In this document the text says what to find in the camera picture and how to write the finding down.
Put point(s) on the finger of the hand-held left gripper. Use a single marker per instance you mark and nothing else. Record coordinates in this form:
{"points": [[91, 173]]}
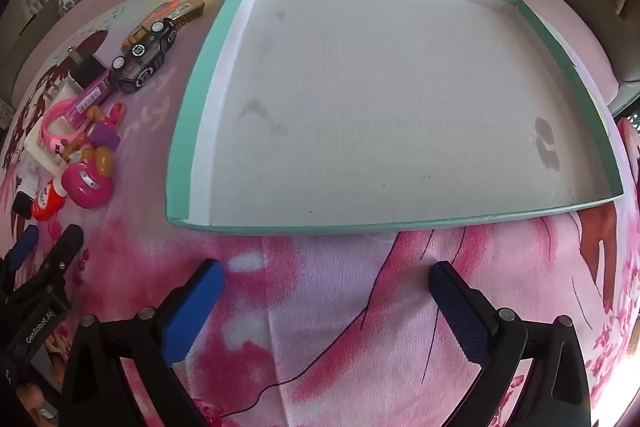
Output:
{"points": [[22, 249], [62, 257]]}

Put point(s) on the person's left hand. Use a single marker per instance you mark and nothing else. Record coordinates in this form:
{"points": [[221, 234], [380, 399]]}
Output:
{"points": [[31, 399]]}

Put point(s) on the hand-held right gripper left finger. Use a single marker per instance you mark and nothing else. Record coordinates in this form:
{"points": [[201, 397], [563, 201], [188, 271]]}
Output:
{"points": [[195, 307]]}

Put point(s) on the teal shallow cardboard box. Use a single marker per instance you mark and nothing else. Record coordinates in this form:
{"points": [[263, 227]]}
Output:
{"points": [[380, 107]]}

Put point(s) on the black toy car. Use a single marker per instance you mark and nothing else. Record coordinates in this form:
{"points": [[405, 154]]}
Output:
{"points": [[137, 64]]}

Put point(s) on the black charger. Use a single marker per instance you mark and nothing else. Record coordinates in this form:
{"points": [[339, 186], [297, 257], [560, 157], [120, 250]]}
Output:
{"points": [[85, 69]]}

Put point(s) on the white hair claw clip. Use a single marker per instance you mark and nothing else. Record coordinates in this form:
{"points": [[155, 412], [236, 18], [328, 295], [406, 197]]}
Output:
{"points": [[42, 152]]}

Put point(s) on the pink toy watch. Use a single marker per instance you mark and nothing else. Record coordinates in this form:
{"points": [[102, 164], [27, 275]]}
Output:
{"points": [[52, 127]]}

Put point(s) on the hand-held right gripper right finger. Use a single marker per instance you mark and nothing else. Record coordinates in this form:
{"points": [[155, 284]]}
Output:
{"points": [[460, 322]]}

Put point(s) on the gold and black patterned box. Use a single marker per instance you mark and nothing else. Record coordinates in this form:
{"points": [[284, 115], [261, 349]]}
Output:
{"points": [[192, 8]]}

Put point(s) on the pink puppy toy figure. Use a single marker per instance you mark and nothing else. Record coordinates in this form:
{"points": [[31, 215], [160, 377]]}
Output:
{"points": [[82, 179]]}

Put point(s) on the red tube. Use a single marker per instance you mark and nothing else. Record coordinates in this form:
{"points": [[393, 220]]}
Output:
{"points": [[45, 204]]}

